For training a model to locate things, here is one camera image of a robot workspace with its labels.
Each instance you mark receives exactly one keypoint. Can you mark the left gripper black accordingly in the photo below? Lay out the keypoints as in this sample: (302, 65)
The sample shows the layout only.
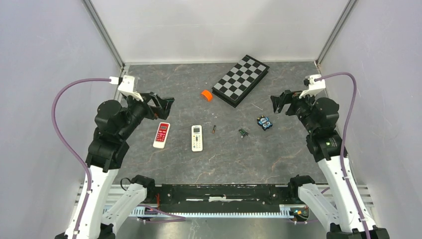
(165, 103)

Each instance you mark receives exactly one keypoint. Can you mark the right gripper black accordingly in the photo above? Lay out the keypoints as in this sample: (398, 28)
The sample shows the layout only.
(287, 95)

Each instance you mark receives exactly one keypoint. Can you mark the white beige remote control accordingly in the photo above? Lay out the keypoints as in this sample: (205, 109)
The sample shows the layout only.
(197, 136)

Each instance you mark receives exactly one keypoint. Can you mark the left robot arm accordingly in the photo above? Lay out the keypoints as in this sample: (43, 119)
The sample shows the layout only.
(106, 153)

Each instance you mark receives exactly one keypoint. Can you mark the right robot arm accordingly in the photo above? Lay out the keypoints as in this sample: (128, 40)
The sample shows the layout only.
(347, 217)

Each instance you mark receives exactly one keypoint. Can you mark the red white remote control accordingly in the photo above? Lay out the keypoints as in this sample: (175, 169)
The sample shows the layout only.
(161, 135)

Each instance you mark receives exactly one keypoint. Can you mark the blue black owl toy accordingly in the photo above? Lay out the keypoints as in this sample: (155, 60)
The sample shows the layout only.
(264, 122)

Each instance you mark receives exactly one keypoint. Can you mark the orange tape roll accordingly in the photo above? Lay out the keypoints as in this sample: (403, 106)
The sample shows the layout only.
(207, 95)

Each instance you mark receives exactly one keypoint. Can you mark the folded black chessboard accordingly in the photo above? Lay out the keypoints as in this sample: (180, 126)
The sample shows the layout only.
(240, 80)

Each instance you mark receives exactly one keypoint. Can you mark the green battery pair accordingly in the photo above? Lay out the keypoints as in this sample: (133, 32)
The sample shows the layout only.
(243, 133)

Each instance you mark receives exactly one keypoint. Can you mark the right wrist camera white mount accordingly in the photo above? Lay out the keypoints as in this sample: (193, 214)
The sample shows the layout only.
(315, 84)

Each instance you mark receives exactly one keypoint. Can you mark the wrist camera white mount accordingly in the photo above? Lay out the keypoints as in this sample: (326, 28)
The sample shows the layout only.
(127, 85)
(315, 84)

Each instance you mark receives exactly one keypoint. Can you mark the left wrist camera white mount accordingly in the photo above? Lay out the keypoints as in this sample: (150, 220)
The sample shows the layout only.
(127, 85)

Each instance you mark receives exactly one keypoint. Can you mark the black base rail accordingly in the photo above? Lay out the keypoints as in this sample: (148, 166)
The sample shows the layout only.
(221, 198)

